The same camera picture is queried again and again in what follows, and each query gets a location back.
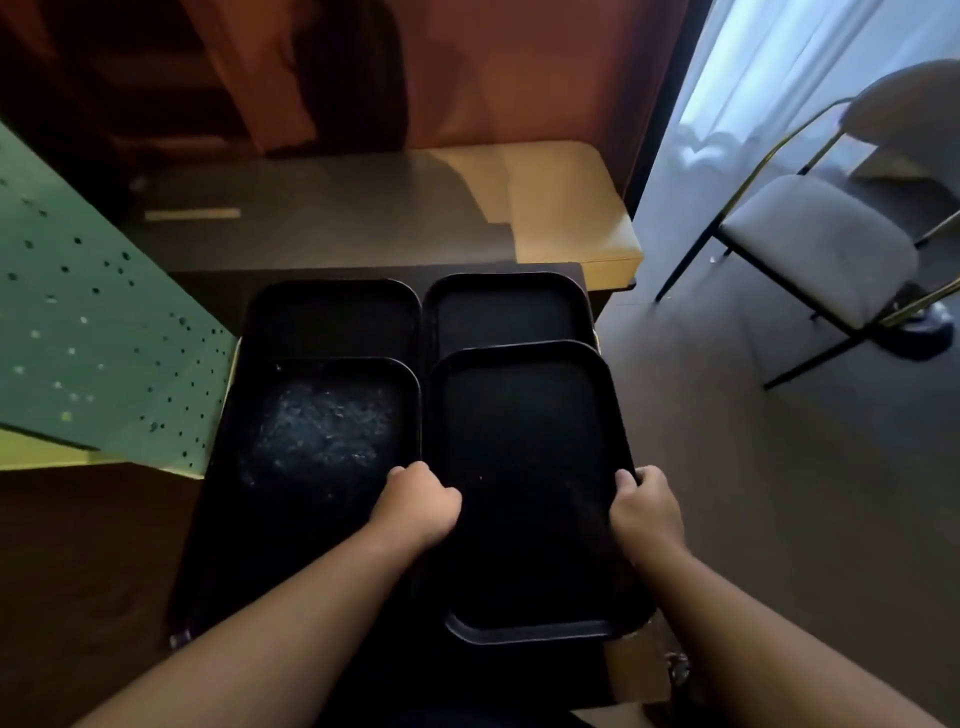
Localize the person's left hand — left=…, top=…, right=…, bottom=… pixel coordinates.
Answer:
left=366, top=461, right=464, bottom=557

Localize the person's right hand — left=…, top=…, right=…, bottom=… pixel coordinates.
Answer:
left=607, top=465, right=688, bottom=562

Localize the black plastic serving tray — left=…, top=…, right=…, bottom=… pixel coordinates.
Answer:
left=241, top=279, right=423, bottom=370
left=429, top=339, right=655, bottom=647
left=423, top=271, right=598, bottom=360

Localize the person's right forearm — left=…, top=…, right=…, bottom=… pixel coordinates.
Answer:
left=628, top=538, right=948, bottom=728

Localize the person's left forearm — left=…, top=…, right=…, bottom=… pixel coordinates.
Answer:
left=71, top=523, right=421, bottom=728

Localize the dark service cart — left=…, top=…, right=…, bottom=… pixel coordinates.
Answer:
left=163, top=262, right=685, bottom=714

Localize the wet black serving tray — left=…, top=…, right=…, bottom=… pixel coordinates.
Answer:
left=168, top=357, right=426, bottom=646

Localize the yellow upholstered bench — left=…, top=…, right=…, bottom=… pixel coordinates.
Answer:
left=123, top=140, right=646, bottom=290

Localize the white cushioned metal chair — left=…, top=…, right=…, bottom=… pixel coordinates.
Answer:
left=654, top=58, right=960, bottom=391

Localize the green perforated panel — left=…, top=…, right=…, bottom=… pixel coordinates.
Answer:
left=0, top=120, right=240, bottom=481

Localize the brown drape curtain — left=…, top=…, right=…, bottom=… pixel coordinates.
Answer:
left=0, top=0, right=691, bottom=204

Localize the white sheer curtain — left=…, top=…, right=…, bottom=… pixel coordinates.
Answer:
left=628, top=0, right=960, bottom=301

